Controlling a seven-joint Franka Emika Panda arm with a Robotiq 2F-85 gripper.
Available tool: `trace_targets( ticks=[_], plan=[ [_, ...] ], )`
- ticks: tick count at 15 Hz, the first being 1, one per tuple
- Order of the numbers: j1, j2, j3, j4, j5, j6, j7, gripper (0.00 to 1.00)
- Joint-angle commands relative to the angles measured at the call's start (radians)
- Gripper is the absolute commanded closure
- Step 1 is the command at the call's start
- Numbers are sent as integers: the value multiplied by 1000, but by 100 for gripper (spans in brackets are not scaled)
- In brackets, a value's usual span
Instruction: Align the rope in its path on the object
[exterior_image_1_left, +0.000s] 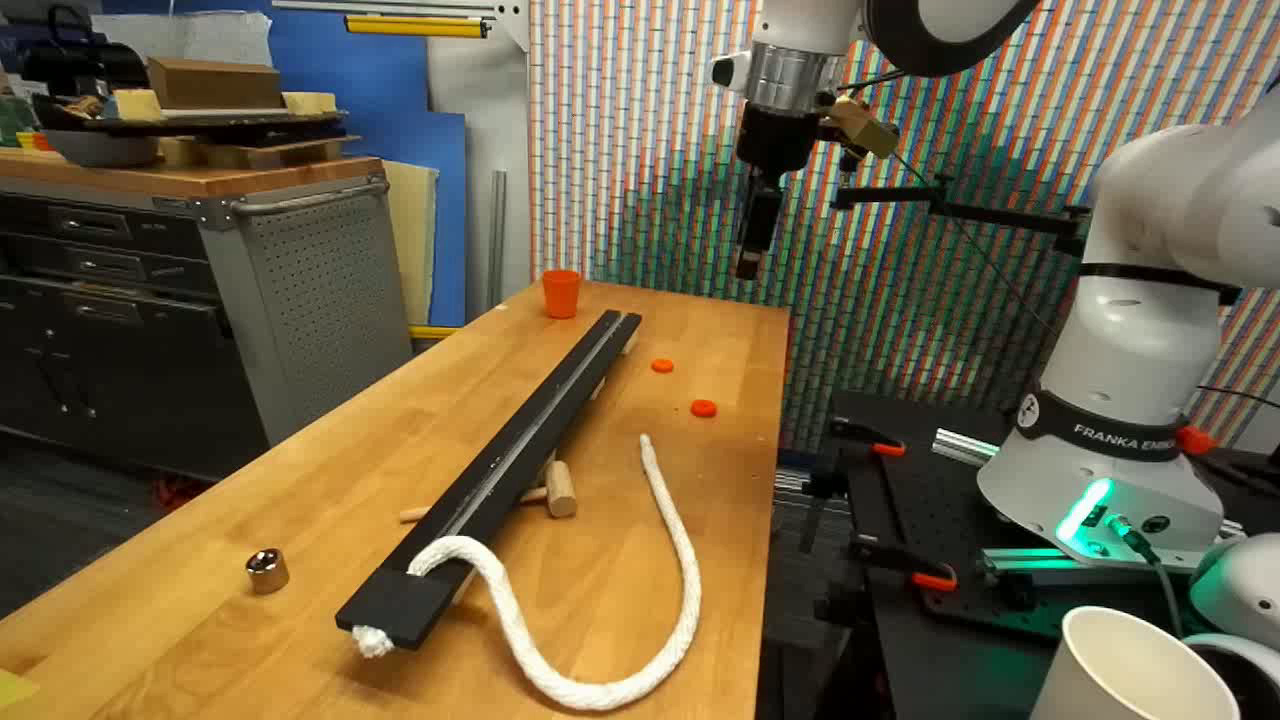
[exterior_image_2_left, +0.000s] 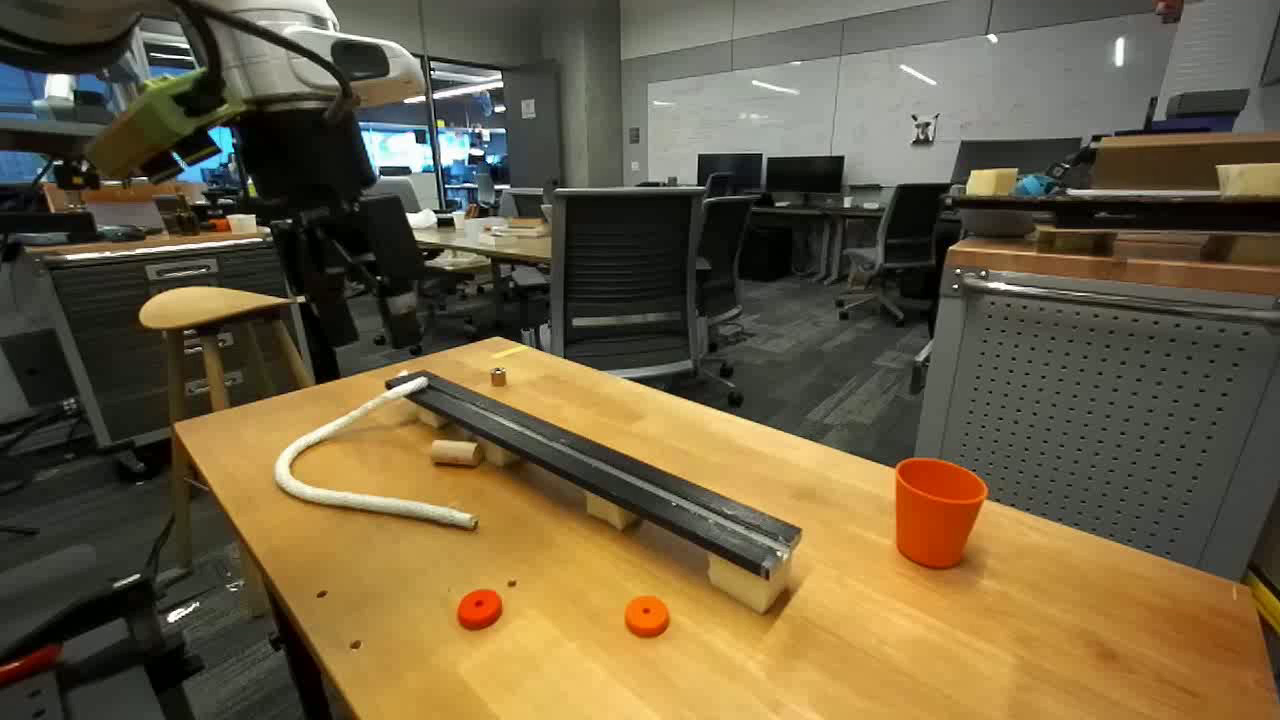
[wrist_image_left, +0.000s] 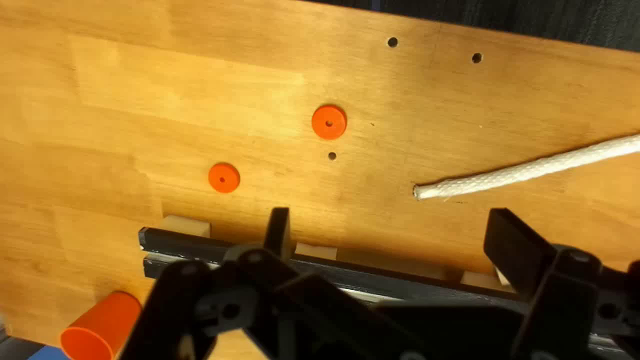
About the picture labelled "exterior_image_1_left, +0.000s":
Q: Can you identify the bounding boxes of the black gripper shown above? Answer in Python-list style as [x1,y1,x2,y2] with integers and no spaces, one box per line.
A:
[734,102,826,285]

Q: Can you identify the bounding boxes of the white thick rope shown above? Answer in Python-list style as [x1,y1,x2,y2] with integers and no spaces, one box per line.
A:
[404,431,708,716]

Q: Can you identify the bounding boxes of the orange plastic cup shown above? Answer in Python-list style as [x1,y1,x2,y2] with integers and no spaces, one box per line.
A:
[537,266,589,322]

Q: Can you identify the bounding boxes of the black orange bar clamp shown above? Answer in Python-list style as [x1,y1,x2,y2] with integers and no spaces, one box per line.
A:
[850,526,965,600]
[822,412,912,466]

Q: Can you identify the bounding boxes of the small wooden mallet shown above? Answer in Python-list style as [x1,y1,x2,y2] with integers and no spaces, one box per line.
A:
[396,452,580,526]

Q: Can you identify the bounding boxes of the blue board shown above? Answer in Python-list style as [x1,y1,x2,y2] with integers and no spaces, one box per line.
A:
[259,0,477,332]

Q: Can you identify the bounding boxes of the yellow bar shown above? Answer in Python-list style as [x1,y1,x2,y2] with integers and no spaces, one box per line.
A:
[341,9,492,43]

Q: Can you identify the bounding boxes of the grey perforated metal cabinet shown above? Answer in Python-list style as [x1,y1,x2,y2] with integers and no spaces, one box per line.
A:
[0,151,419,485]

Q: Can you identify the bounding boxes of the cream foam piece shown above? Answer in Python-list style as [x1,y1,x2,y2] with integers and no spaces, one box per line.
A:
[279,89,341,122]
[110,83,174,129]

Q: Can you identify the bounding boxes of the wooden box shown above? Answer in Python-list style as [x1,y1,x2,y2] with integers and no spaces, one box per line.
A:
[139,51,293,114]

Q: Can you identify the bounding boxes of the black flat tray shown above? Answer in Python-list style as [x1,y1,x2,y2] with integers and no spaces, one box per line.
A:
[40,108,361,173]

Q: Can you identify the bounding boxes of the cream foam support block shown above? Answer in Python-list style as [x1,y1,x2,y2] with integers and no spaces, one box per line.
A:
[345,619,399,665]

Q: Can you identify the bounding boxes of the white paper cup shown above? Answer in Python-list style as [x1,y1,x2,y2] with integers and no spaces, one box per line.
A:
[1025,602,1243,720]

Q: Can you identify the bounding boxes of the white rounded device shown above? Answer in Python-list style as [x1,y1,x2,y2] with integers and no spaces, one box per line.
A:
[1185,526,1280,652]

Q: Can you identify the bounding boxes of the small metal socket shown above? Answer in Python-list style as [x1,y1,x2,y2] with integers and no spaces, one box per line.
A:
[239,543,298,600]

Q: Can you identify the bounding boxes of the gold wrist camera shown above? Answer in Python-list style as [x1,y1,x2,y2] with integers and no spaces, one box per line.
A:
[828,97,906,162]

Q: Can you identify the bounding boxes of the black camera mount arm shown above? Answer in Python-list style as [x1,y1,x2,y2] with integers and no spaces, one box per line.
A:
[826,143,1092,261]

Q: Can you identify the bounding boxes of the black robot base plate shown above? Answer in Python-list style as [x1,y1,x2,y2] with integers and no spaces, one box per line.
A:
[822,382,1280,720]

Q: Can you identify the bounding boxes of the long black grooved rail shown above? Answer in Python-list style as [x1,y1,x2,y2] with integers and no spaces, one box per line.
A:
[332,307,649,657]

